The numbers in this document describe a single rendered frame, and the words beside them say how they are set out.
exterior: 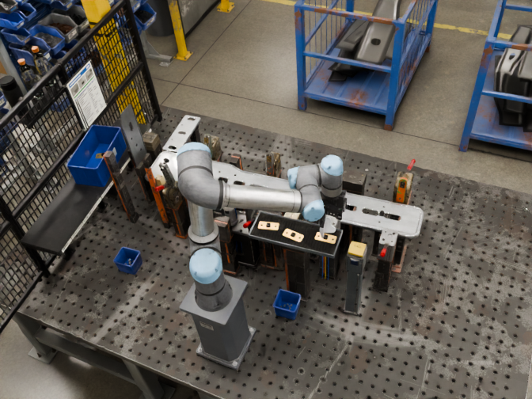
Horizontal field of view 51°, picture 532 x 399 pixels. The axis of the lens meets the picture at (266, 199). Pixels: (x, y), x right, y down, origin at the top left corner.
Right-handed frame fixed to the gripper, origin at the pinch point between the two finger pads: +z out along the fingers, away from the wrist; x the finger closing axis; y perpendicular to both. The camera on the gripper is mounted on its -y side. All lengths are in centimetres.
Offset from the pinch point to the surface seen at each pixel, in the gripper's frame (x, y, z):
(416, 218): 35, 32, 25
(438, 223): 60, 42, 56
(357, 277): -4.3, 14.9, 25.2
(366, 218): 27.8, 11.0, 25.4
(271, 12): 349, -162, 126
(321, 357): -29, 7, 55
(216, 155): 50, -75, 29
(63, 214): -14, -126, 22
